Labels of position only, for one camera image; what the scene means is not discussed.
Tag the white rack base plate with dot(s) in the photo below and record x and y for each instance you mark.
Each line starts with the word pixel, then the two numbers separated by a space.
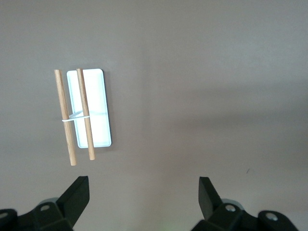
pixel 98 101

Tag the wooden rack rod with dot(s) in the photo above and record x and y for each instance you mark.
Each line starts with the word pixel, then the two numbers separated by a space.
pixel 65 113
pixel 85 113

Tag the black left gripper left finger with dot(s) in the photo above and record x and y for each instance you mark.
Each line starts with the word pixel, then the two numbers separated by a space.
pixel 62 211

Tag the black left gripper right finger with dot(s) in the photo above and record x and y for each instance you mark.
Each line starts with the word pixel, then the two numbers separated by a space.
pixel 216 214

